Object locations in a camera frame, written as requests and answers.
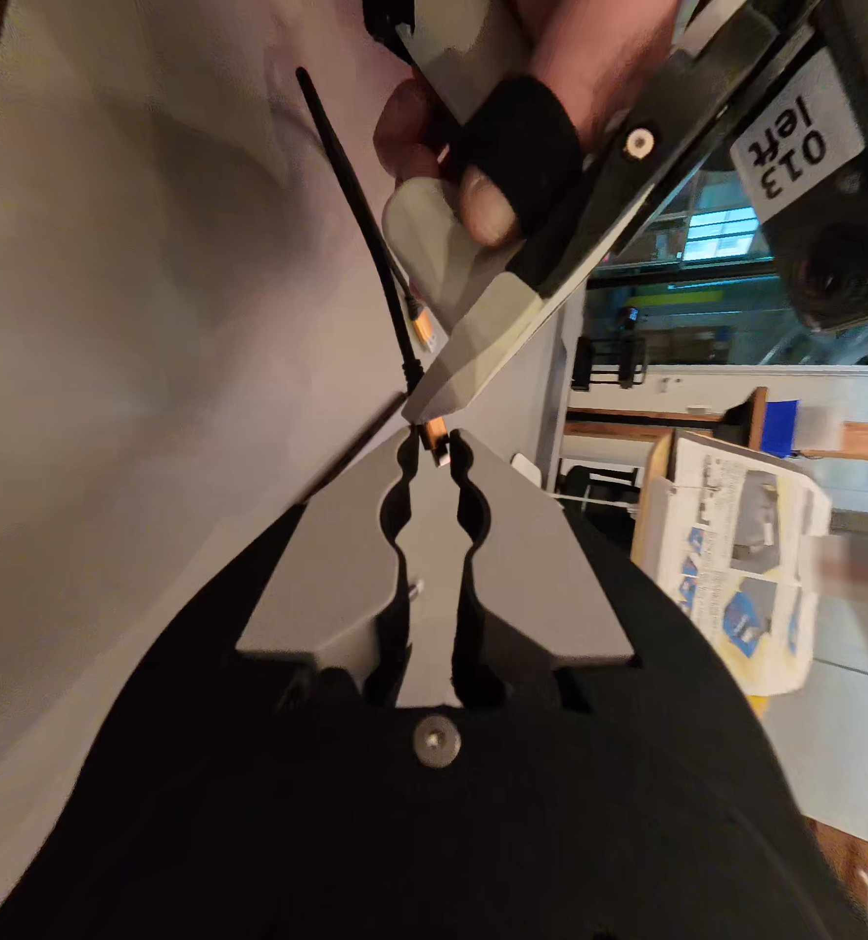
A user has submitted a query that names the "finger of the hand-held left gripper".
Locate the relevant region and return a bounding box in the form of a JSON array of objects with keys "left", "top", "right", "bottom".
[{"left": 402, "top": 170, "right": 703, "bottom": 425}]

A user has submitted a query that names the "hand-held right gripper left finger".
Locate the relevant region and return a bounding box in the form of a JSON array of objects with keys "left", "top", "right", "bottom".
[{"left": 235, "top": 426, "right": 414, "bottom": 706}]

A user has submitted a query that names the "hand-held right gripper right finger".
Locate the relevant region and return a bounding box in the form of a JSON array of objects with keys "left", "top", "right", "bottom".
[{"left": 448, "top": 429, "right": 634, "bottom": 706}]

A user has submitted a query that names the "braided cable copper plug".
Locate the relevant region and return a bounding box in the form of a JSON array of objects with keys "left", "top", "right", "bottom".
[{"left": 294, "top": 65, "right": 453, "bottom": 471}]

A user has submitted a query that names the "clear acrylic stand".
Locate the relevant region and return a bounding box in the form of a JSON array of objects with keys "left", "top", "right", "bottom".
[{"left": 547, "top": 488, "right": 644, "bottom": 511}]

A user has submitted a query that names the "black utility cart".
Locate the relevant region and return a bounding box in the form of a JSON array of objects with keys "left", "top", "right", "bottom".
[{"left": 569, "top": 334, "right": 648, "bottom": 390}]

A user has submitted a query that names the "black metal pole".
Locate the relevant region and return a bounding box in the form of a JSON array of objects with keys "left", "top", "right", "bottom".
[{"left": 586, "top": 253, "right": 783, "bottom": 291}]

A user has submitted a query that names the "printed instruction sheet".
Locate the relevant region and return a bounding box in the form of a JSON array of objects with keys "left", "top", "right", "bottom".
[{"left": 657, "top": 433, "right": 835, "bottom": 695}]

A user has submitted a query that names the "white foam block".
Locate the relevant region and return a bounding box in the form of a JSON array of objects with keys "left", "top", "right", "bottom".
[{"left": 797, "top": 404, "right": 844, "bottom": 454}]

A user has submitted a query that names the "small blue storage box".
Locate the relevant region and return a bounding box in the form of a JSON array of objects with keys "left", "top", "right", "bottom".
[{"left": 760, "top": 400, "right": 802, "bottom": 456}]

